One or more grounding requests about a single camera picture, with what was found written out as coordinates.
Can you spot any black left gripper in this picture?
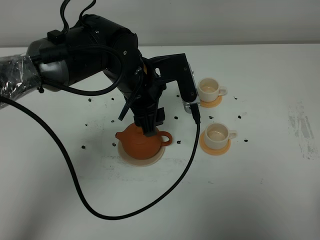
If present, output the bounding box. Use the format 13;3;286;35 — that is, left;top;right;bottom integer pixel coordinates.
118;57;167;137

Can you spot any brown clay teapot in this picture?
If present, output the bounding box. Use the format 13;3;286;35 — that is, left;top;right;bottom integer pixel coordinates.
115;123;173;160

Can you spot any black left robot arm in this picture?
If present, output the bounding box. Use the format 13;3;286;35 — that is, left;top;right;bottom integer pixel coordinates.
0;14;164;137

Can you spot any beige round teapot coaster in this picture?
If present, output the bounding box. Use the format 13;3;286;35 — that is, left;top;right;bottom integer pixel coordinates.
117;141;165;167

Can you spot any white far teacup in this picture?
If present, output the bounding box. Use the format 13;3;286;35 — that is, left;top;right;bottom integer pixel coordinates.
197;77;228;103

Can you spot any white teacup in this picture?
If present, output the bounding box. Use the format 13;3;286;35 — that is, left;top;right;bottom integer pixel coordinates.
204;122;238;150
197;77;228;103

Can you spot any orange far cup coaster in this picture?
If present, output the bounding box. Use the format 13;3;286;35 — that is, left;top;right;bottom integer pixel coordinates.
199;94;223;108

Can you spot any orange cup coaster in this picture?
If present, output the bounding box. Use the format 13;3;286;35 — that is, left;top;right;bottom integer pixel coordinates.
199;131;231;156
199;94;223;108

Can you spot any white near teacup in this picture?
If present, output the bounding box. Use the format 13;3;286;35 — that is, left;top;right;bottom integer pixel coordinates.
204;122;238;150

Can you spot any orange near cup coaster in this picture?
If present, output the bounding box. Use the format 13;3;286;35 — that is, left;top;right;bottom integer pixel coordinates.
199;131;231;156

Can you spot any black left camera cable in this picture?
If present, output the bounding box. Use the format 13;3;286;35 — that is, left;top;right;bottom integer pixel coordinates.
0;0;202;221

